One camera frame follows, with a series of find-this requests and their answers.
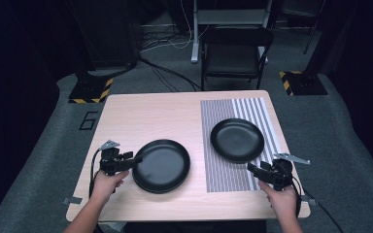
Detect left hand-held gripper cable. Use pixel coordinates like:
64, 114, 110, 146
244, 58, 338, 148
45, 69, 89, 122
87, 148, 104, 199

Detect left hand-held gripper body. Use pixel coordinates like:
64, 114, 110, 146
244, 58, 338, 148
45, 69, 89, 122
99, 139, 124, 177

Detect person's right hand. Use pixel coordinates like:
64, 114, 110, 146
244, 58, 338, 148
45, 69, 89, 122
257, 180, 300, 221

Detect hand-held gripper cable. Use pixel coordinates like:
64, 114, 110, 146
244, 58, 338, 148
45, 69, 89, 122
87, 148, 104, 199
280, 161, 345, 233

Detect right hand-held gripper cable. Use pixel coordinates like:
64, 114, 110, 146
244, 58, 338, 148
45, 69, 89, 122
280, 161, 345, 233

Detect white floor cables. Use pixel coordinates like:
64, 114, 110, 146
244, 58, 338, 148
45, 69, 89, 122
140, 0, 212, 52

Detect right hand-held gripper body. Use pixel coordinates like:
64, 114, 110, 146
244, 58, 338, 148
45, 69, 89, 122
266, 152, 311, 192

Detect grey tape strip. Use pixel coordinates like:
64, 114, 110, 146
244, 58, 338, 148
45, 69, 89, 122
61, 196, 84, 206

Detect white desk frame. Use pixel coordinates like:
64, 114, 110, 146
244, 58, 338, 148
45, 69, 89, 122
190, 0, 273, 64

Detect black hazard-striped stand base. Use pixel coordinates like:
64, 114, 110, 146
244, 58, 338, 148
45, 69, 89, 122
279, 71, 328, 97
68, 72, 115, 105

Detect person's left hand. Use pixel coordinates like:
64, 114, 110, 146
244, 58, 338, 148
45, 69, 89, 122
90, 170, 130, 203

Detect black plate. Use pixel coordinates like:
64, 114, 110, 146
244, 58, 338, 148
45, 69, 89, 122
210, 117, 265, 164
131, 139, 191, 195

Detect thick black floor cable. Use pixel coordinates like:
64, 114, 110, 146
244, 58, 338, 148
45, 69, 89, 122
138, 55, 202, 93

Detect person's dark clothing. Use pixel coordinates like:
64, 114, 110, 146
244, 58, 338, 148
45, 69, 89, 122
122, 220, 268, 233

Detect black stand pole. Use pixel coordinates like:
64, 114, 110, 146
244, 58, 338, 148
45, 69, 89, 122
302, 0, 326, 76

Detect black folding chair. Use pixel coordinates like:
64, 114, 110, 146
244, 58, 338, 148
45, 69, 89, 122
199, 25, 275, 91

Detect grey striped placemat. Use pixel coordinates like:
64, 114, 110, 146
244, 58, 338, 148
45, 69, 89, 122
200, 97, 283, 194

